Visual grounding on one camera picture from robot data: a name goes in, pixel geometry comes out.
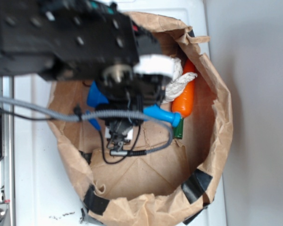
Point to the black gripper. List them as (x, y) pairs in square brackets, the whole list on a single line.
[(127, 90)]

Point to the blue plastic bottle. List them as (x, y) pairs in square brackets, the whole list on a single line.
[(95, 98)]

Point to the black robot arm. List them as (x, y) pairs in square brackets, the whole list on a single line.
[(75, 40)]

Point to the crumpled white paper tissue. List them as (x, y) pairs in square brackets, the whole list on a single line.
[(180, 80)]

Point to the orange toy carrot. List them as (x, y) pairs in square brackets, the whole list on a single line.
[(183, 104)]

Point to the brown paper bag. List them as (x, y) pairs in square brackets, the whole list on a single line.
[(169, 186)]

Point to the aluminium frame rail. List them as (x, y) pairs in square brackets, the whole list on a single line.
[(7, 176)]

